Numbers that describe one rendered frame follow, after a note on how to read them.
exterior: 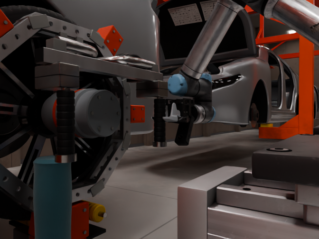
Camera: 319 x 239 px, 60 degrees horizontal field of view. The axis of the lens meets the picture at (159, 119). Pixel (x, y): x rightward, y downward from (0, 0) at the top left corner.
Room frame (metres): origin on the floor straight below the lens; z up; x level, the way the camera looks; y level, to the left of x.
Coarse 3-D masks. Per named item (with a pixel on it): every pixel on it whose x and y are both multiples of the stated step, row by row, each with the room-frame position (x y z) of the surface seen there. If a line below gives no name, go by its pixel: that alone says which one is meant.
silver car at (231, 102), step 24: (264, 48) 4.40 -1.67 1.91; (168, 72) 4.89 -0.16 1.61; (216, 72) 6.40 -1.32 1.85; (240, 72) 3.19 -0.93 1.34; (264, 72) 3.66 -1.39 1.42; (288, 72) 6.28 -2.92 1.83; (168, 96) 3.32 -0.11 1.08; (216, 96) 3.10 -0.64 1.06; (240, 96) 3.15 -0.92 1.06; (264, 96) 3.84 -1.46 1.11; (288, 96) 5.83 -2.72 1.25; (216, 120) 3.14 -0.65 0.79; (240, 120) 3.18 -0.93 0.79; (264, 120) 3.91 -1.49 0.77; (288, 120) 5.03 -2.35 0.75
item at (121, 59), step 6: (108, 60) 0.78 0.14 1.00; (114, 60) 0.77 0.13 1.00; (120, 60) 0.77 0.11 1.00; (126, 60) 0.77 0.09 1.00; (132, 60) 0.78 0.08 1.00; (138, 60) 0.79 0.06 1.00; (144, 60) 0.82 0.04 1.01; (138, 66) 0.81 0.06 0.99; (144, 66) 0.82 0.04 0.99; (150, 66) 0.84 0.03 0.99; (156, 66) 0.86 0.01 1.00
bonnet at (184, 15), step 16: (176, 0) 3.79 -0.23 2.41; (192, 0) 3.71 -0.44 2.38; (208, 0) 3.62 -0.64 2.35; (160, 16) 4.11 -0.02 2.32; (176, 16) 4.01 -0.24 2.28; (192, 16) 3.91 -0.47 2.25; (208, 16) 3.82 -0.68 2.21; (240, 16) 3.62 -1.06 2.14; (160, 32) 4.35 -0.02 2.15; (176, 32) 4.24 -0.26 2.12; (192, 32) 4.12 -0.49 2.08; (240, 32) 3.77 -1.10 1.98; (160, 48) 4.53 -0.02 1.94; (176, 48) 4.41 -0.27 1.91; (224, 48) 4.01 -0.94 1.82; (240, 48) 3.89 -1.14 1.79; (256, 48) 3.75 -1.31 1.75; (160, 64) 4.70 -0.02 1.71; (176, 64) 4.57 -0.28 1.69
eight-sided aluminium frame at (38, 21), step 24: (24, 24) 0.71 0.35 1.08; (48, 24) 0.77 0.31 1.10; (72, 24) 0.83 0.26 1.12; (0, 48) 0.66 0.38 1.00; (96, 48) 0.92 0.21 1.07; (120, 96) 1.03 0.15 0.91; (120, 120) 1.03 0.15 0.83; (120, 144) 1.01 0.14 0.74; (0, 168) 0.66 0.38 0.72; (96, 168) 0.97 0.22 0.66; (24, 192) 0.71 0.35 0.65; (72, 192) 0.83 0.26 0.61; (96, 192) 0.91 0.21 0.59
